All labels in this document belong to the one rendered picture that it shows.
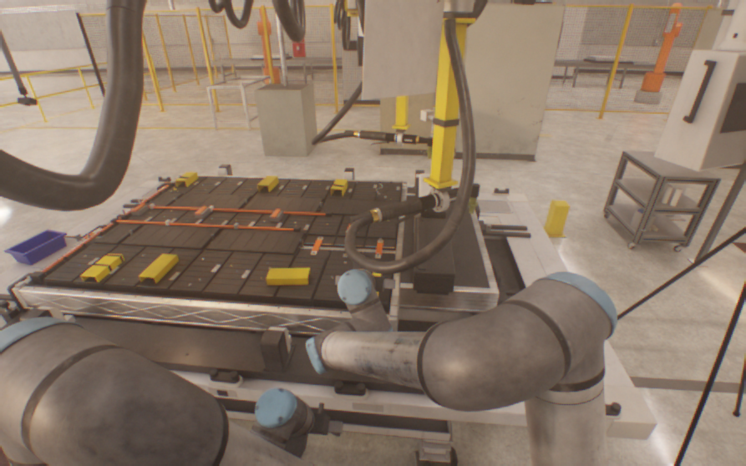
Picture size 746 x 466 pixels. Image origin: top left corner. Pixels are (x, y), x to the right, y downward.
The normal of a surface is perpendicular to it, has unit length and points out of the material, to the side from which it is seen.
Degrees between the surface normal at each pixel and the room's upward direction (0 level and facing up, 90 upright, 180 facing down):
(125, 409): 40
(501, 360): 47
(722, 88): 90
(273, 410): 19
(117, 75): 59
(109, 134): 53
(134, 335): 0
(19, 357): 13
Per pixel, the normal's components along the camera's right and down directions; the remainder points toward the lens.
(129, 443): 0.46, -0.16
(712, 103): -0.95, 0.17
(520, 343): -0.19, -0.45
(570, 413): -0.28, 0.27
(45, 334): 0.10, -0.95
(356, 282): -0.14, -0.17
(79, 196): 0.95, 0.08
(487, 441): 0.00, -0.86
